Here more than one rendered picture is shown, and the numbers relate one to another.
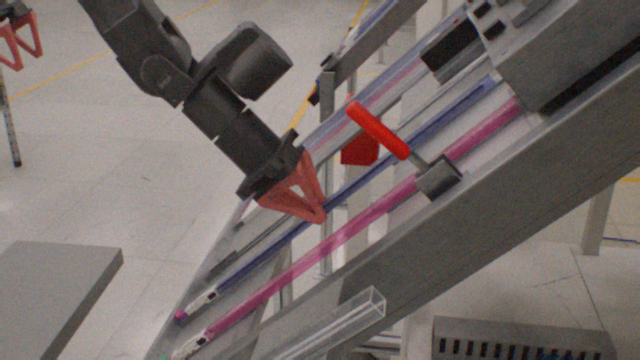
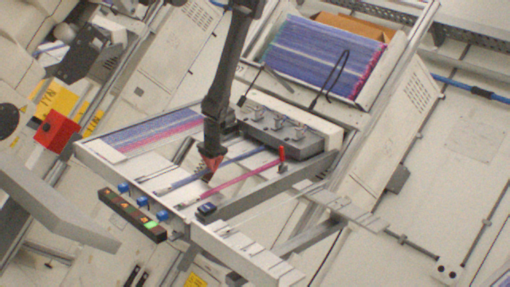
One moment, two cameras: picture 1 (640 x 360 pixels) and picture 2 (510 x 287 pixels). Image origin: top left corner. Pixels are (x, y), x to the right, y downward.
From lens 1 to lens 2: 2.03 m
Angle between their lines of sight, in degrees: 66
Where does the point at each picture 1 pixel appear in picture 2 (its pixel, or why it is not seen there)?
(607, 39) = (313, 151)
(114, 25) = (225, 95)
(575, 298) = not seen: hidden behind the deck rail
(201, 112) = (217, 127)
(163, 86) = (221, 116)
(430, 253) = (284, 183)
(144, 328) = not seen: outside the picture
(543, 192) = (302, 176)
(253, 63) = (231, 119)
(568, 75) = (307, 155)
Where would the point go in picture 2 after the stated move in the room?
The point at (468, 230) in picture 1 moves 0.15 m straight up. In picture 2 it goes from (291, 180) to (312, 143)
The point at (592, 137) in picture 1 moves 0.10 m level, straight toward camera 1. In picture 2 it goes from (311, 168) to (328, 175)
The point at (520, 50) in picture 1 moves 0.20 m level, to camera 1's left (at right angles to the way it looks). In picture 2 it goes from (304, 147) to (284, 128)
